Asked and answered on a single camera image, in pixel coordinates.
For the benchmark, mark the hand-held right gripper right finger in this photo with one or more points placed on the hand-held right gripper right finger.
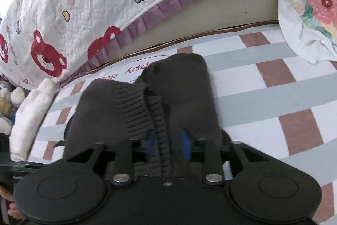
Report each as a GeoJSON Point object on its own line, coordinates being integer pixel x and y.
{"type": "Point", "coordinates": [185, 146]}

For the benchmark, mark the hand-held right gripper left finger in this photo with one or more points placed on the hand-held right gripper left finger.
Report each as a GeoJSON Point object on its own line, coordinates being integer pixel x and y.
{"type": "Point", "coordinates": [147, 147]}

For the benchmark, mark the dark grey knit sweater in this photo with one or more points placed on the dark grey knit sweater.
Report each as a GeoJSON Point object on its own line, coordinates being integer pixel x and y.
{"type": "Point", "coordinates": [181, 93]}

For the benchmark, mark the person's left hand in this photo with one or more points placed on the person's left hand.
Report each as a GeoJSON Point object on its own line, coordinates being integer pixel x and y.
{"type": "Point", "coordinates": [11, 210]}

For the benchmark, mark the white plush toy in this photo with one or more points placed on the white plush toy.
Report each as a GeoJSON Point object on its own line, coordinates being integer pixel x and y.
{"type": "Point", "coordinates": [31, 114]}

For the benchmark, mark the stuffed animal toy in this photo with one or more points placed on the stuffed animal toy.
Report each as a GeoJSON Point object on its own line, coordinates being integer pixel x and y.
{"type": "Point", "coordinates": [8, 103]}

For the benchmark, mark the beige headboard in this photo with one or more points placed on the beige headboard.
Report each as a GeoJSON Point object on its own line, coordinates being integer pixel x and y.
{"type": "Point", "coordinates": [210, 22]}

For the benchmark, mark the white bear print quilt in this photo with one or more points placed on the white bear print quilt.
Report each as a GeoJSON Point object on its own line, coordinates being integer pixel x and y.
{"type": "Point", "coordinates": [87, 3]}

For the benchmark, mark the floral quilt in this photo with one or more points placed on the floral quilt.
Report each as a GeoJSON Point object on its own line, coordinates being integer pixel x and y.
{"type": "Point", "coordinates": [313, 3]}

